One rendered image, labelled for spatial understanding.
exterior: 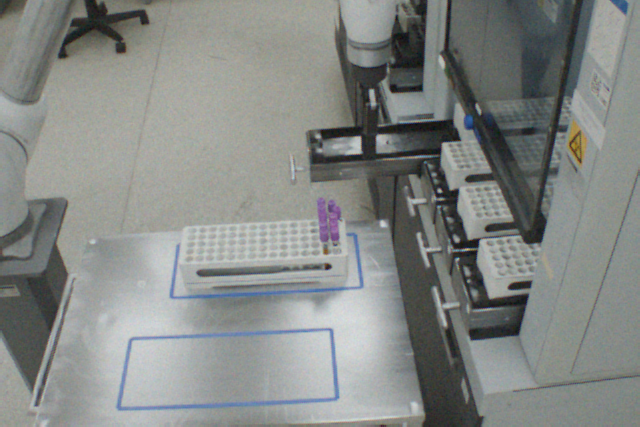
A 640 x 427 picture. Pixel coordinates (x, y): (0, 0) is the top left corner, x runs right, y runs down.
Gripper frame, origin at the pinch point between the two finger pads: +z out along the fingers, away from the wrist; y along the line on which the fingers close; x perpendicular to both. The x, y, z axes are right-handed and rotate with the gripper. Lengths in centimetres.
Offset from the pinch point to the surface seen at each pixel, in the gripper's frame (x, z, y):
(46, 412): 59, 3, -62
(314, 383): 17, 3, -60
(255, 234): 25.1, -3.0, -30.8
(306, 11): -1, 83, 259
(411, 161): -9.5, 4.8, -2.2
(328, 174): 9.2, 6.7, -2.2
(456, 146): -18.0, -2.0, -7.2
